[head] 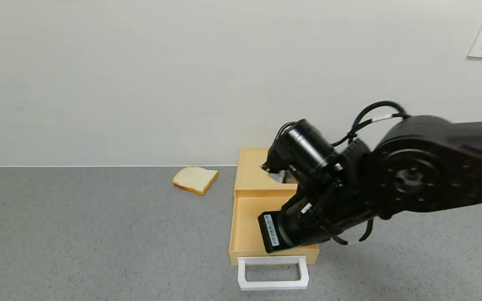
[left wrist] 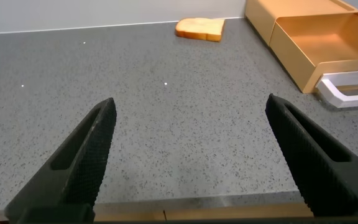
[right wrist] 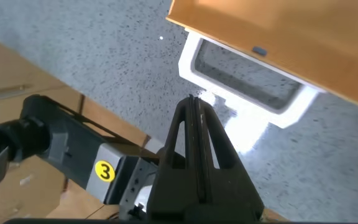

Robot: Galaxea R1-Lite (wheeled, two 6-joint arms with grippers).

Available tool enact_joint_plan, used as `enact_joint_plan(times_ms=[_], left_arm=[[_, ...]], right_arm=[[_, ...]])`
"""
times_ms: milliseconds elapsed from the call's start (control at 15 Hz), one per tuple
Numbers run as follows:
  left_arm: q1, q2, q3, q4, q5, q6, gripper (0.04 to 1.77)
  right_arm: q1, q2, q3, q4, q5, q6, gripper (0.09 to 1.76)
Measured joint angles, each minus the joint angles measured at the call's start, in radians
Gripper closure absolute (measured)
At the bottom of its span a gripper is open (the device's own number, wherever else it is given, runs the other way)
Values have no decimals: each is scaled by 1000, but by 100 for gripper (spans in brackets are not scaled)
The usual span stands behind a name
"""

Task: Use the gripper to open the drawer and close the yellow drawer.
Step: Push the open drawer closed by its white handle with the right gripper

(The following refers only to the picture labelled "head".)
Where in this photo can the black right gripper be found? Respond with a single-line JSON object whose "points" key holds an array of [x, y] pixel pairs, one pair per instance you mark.
{"points": [[272, 232]]}

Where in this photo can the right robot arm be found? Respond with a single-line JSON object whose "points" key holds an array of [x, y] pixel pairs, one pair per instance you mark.
{"points": [[425, 167]]}

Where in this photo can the white bread slice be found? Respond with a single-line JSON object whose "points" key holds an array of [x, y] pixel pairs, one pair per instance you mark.
{"points": [[194, 179]]}

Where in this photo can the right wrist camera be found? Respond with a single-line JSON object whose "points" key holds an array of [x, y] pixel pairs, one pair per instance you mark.
{"points": [[276, 175]]}

